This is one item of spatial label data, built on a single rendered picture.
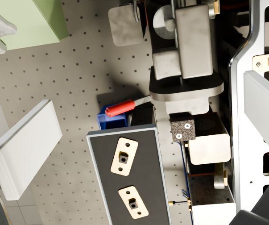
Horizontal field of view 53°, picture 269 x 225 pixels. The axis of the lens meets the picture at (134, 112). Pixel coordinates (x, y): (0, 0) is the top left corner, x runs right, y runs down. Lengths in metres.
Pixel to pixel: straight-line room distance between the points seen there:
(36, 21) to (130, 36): 0.35
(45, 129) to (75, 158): 0.97
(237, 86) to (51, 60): 0.63
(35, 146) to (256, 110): 0.13
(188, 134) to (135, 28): 0.24
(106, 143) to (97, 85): 0.47
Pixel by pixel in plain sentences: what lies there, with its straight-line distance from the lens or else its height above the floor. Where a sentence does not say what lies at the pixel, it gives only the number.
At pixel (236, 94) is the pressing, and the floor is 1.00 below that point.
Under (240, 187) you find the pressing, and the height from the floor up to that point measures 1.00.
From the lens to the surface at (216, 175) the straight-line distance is 0.67.
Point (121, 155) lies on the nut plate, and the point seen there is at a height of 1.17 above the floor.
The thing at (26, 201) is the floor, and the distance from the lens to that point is 2.42.
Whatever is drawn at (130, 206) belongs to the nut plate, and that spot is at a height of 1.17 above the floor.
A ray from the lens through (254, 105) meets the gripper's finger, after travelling 0.17.
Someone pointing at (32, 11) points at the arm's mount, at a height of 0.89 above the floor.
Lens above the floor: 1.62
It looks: 66 degrees down
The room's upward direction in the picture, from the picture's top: 169 degrees counter-clockwise
